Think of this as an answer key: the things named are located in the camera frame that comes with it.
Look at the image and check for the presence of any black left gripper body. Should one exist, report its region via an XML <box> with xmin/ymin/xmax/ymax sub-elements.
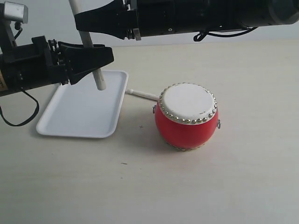
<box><xmin>0</xmin><ymin>36</ymin><xmax>69</xmax><ymax>91</ymax></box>

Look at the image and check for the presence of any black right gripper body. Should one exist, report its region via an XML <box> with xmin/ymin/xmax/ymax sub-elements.
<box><xmin>116</xmin><ymin>0</ymin><xmax>210</xmax><ymax>41</ymax></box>

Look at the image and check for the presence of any wooden drumstick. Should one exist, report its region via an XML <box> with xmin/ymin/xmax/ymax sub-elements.
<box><xmin>68</xmin><ymin>0</ymin><xmax>107</xmax><ymax>91</ymax></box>
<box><xmin>126</xmin><ymin>89</ymin><xmax>159</xmax><ymax>101</ymax></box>

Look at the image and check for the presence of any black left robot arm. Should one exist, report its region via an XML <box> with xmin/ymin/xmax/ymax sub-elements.
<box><xmin>0</xmin><ymin>36</ymin><xmax>114</xmax><ymax>96</ymax></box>

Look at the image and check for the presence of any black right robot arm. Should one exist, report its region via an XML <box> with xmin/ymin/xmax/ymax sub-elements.
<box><xmin>74</xmin><ymin>0</ymin><xmax>299</xmax><ymax>42</ymax></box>

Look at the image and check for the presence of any small red drum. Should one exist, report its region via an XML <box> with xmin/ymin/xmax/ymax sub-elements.
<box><xmin>153</xmin><ymin>83</ymin><xmax>221</xmax><ymax>151</ymax></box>

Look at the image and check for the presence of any white rectangular plastic tray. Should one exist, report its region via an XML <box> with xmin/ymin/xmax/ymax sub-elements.
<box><xmin>36</xmin><ymin>70</ymin><xmax>129</xmax><ymax>139</ymax></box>

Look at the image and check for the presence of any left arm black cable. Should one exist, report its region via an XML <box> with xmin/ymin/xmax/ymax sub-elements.
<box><xmin>0</xmin><ymin>88</ymin><xmax>39</xmax><ymax>127</ymax></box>

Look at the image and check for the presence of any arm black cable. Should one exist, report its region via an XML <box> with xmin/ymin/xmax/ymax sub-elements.
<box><xmin>0</xmin><ymin>88</ymin><xmax>39</xmax><ymax>127</ymax></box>
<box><xmin>192</xmin><ymin>26</ymin><xmax>259</xmax><ymax>42</ymax></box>

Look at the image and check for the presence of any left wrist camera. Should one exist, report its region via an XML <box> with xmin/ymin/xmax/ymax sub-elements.
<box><xmin>0</xmin><ymin>1</ymin><xmax>28</xmax><ymax>24</ymax></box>

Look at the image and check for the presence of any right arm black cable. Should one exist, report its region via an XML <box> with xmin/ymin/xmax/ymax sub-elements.
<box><xmin>192</xmin><ymin>26</ymin><xmax>259</xmax><ymax>42</ymax></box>

